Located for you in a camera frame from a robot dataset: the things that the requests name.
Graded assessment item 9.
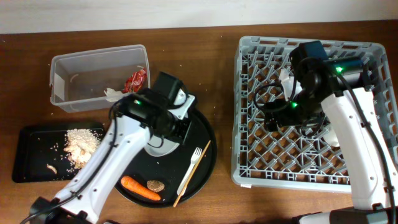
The red snack wrapper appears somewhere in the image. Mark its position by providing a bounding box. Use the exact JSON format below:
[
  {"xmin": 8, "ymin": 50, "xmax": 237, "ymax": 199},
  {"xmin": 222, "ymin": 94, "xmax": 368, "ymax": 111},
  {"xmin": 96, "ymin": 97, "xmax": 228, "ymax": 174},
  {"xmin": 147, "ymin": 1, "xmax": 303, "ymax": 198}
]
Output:
[{"xmin": 122, "ymin": 68, "xmax": 147, "ymax": 93}]

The white plastic fork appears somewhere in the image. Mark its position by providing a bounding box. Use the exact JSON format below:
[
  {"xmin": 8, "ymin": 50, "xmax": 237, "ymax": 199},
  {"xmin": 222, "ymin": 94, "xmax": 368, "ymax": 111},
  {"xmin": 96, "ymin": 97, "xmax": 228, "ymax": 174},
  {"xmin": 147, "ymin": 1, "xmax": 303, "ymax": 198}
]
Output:
[{"xmin": 177, "ymin": 147, "xmax": 203, "ymax": 195}]

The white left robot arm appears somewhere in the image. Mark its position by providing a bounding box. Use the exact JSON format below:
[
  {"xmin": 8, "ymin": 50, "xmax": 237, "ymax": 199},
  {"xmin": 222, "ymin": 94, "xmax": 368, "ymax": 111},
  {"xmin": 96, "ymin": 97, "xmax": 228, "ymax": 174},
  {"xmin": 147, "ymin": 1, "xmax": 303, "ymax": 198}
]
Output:
[{"xmin": 23, "ymin": 72, "xmax": 197, "ymax": 223}]

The brown cookie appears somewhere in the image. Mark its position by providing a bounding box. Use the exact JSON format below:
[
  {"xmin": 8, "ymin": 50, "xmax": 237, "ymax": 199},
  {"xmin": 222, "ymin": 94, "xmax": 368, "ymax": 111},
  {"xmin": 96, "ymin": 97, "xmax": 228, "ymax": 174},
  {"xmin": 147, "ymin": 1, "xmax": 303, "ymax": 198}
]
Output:
[{"xmin": 147, "ymin": 180, "xmax": 165, "ymax": 193}]

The black rectangular tray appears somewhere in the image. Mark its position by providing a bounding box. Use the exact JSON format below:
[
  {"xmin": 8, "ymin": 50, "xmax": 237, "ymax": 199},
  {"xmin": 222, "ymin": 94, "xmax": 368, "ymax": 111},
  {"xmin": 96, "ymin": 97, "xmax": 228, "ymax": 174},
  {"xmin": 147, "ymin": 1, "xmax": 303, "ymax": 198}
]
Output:
[{"xmin": 12, "ymin": 121, "xmax": 105, "ymax": 183}]

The clear plastic waste bin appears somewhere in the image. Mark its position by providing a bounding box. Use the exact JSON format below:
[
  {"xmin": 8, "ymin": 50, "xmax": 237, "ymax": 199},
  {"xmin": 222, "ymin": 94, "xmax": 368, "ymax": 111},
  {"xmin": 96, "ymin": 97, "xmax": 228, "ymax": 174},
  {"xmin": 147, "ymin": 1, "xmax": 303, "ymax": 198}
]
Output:
[{"xmin": 49, "ymin": 44, "xmax": 150, "ymax": 113}]

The grey plate with food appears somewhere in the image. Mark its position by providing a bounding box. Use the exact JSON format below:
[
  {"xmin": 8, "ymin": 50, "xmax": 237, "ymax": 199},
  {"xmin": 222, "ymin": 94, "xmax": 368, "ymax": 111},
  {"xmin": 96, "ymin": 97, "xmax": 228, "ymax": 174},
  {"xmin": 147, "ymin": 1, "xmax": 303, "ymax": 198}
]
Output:
[{"xmin": 144, "ymin": 136, "xmax": 180, "ymax": 157}]

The orange carrot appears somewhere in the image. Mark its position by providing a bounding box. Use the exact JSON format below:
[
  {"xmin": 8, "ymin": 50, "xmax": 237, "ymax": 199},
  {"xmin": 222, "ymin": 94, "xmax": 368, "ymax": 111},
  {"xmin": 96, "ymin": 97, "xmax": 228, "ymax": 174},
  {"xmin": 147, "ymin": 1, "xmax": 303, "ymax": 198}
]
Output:
[{"xmin": 121, "ymin": 176, "xmax": 161, "ymax": 201}]

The pile of rice and scraps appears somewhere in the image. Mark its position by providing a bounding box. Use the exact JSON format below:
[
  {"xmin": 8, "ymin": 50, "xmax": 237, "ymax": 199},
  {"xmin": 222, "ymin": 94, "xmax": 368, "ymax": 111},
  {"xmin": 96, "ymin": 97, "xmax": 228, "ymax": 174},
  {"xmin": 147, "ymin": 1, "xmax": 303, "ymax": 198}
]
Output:
[{"xmin": 50, "ymin": 129, "xmax": 102, "ymax": 175}]

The small white cup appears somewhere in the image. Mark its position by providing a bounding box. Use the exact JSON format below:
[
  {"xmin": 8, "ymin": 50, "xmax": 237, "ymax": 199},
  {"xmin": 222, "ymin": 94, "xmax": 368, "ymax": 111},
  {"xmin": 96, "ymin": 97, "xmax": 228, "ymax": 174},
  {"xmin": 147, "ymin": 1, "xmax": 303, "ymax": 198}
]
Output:
[{"xmin": 323, "ymin": 128, "xmax": 340, "ymax": 147}]

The wooden chopstick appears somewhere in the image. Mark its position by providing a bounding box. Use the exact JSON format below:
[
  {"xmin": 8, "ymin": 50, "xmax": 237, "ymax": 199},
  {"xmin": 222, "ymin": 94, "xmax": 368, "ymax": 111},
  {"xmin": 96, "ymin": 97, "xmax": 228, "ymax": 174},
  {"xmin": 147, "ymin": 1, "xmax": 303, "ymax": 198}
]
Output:
[{"xmin": 172, "ymin": 140, "xmax": 211, "ymax": 208}]

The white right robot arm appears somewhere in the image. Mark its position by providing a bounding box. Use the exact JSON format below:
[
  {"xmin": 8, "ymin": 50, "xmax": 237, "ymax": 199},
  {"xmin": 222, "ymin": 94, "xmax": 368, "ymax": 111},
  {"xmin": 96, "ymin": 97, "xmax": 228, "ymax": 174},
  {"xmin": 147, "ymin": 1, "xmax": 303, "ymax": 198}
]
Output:
[{"xmin": 260, "ymin": 40, "xmax": 397, "ymax": 223}]

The round black tray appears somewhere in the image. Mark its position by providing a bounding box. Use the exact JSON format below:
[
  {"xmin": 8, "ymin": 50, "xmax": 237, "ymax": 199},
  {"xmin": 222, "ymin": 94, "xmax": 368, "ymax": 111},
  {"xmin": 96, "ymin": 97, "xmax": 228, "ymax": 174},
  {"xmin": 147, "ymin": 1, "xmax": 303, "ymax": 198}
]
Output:
[{"xmin": 115, "ymin": 109, "xmax": 218, "ymax": 208}]

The grey plastic dishwasher rack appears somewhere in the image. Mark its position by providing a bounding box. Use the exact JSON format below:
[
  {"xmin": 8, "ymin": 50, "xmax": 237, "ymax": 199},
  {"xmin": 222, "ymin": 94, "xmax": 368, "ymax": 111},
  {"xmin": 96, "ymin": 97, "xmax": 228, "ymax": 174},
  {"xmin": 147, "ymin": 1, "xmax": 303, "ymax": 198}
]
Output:
[{"xmin": 231, "ymin": 36, "xmax": 397, "ymax": 193}]

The white paper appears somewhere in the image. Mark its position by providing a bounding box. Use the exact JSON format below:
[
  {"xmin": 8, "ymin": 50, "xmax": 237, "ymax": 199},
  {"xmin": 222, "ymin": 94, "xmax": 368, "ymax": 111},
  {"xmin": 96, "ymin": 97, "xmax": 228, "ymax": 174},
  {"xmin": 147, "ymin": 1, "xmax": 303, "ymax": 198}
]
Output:
[{"xmin": 104, "ymin": 88, "xmax": 126, "ymax": 102}]

